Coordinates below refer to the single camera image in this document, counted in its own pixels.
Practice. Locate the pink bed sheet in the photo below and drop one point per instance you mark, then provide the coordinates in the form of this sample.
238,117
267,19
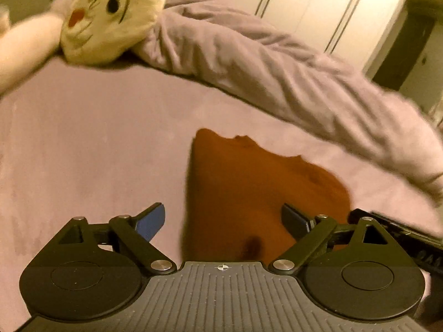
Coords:
103,142

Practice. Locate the rust orange knit sweater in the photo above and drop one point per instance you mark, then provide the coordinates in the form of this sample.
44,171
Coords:
235,193

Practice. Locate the cream plush cat toy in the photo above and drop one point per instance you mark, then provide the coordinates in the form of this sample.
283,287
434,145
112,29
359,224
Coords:
88,32

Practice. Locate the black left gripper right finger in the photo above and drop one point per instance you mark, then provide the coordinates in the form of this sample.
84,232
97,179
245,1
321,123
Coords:
323,246

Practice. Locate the grey fleece blanket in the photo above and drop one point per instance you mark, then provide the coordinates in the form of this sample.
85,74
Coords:
249,59

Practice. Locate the dark door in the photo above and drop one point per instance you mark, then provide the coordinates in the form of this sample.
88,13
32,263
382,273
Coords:
404,52

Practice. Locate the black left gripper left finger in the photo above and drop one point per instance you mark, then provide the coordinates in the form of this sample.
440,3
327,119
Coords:
121,247

